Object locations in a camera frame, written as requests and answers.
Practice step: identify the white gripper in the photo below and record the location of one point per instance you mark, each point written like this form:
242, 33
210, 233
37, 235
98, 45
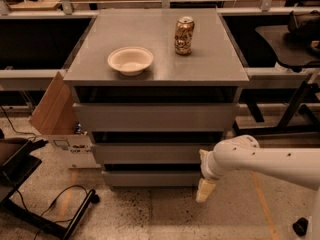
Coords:
206, 167

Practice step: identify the grey bottom drawer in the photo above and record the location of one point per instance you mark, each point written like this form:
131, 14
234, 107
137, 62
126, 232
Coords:
151, 179

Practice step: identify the grey drawer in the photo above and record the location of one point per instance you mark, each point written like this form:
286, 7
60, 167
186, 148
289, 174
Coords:
151, 179
163, 153
156, 117

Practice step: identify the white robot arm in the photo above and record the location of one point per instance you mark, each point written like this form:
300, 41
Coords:
299, 166

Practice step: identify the grey middle drawer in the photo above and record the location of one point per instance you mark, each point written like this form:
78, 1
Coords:
163, 153

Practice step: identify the grey drawer cabinet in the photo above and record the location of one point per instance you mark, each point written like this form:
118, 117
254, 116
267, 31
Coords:
183, 78

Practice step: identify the grey top drawer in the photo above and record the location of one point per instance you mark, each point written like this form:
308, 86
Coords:
156, 117

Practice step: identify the black caster wheel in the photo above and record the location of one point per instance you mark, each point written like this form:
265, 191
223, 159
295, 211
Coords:
300, 226

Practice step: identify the white printed box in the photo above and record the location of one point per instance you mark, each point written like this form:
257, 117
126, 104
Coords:
74, 150

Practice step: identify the white paper bowl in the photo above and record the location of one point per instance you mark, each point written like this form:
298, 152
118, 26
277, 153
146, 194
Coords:
130, 61

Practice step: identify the gold soda can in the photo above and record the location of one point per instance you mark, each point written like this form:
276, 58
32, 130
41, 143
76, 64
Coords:
183, 35

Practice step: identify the brown cardboard box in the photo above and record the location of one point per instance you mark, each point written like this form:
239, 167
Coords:
54, 115

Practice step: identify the black office chair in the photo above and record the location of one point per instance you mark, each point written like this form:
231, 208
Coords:
296, 44

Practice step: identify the grey aluminium rail frame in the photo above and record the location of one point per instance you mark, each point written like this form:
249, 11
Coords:
100, 74

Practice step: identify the black table leg frame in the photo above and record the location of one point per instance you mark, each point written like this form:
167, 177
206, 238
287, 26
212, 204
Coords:
297, 118

